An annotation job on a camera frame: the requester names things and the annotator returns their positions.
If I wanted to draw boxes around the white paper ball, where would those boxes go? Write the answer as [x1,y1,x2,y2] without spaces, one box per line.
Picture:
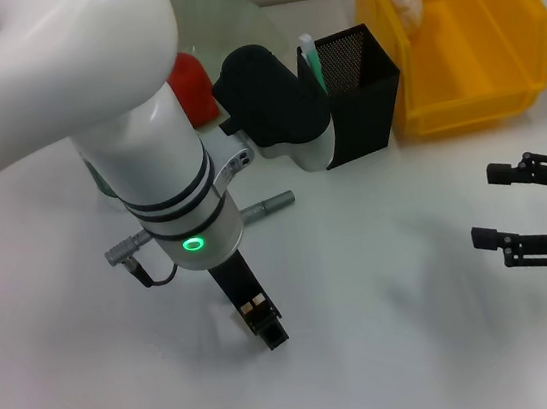
[386,0,429,42]

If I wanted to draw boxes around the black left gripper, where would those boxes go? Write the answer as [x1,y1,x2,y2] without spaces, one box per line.
[207,245,292,359]

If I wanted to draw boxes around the green utility knife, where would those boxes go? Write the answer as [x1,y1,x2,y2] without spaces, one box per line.
[296,31,331,100]

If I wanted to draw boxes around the clear bottle with green label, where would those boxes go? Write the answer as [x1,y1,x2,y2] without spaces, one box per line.
[80,143,127,216]

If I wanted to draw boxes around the grey marker pen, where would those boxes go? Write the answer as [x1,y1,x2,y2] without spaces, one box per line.
[236,189,300,228]

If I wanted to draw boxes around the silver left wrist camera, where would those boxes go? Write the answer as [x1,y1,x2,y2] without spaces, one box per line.
[187,35,342,190]

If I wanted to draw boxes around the yellow plastic bin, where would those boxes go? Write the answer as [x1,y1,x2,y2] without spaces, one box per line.
[352,0,547,145]

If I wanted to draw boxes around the black mesh pen holder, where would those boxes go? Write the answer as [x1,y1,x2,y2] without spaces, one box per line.
[291,19,414,174]

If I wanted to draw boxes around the green glass fruit plate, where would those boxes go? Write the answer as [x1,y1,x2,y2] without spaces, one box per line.
[168,0,290,77]

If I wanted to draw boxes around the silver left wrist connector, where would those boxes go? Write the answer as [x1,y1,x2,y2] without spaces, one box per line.
[101,229,157,269]

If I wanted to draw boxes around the small wooden pencil sharpener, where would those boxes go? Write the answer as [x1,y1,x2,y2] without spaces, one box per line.
[238,294,270,320]

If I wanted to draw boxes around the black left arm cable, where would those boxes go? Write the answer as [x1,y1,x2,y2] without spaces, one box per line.
[129,254,185,291]

